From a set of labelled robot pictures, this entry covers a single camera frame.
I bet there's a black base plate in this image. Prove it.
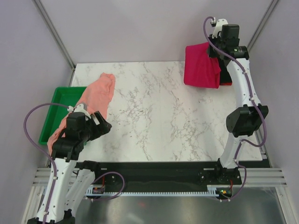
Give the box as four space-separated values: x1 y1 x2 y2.
76 160 270 192

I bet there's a left aluminium frame post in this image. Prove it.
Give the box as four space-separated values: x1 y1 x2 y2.
32 0 76 71

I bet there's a green plastic tray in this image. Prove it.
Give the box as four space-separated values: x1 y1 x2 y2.
38 87 86 145

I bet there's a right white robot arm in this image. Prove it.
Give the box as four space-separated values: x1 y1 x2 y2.
205 16 269 184

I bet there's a folded black t shirt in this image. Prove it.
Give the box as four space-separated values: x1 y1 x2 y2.
218 58 232 83

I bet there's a front aluminium rail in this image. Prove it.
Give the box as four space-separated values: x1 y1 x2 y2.
32 168 287 187

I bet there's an aluminium frame post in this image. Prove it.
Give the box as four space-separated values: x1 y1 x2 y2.
32 0 76 71
247 0 280 51

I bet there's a magenta polo shirt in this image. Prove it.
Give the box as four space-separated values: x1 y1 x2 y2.
184 42 221 89

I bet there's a white slotted cable duct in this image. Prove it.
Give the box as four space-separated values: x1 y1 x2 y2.
85 186 219 197

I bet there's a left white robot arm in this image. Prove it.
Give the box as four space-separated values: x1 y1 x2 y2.
27 102 112 224

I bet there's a right aluminium frame post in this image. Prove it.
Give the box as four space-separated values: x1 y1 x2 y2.
247 0 280 51

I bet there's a folded red t shirt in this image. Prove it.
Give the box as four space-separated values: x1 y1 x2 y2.
220 82 232 86

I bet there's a salmon pink t shirt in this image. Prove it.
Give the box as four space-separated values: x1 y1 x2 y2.
47 72 117 154

